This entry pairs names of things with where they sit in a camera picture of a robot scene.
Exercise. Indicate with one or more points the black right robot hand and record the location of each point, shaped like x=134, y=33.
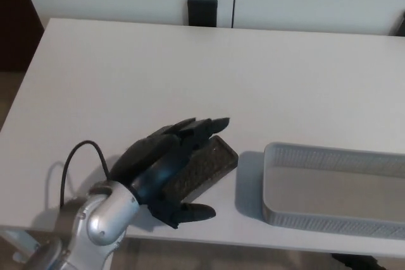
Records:
x=357, y=262

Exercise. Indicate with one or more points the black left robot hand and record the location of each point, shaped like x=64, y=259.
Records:
x=145, y=156

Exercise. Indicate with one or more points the dark grey board eraser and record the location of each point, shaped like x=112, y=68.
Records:
x=205, y=165

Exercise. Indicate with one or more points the grey mesh tray container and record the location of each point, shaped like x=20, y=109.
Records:
x=316, y=159

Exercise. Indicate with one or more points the dark brown wooden panel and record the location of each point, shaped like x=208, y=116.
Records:
x=16, y=14

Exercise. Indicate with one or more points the white metal desk leg frame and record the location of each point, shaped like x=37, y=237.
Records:
x=19, y=244

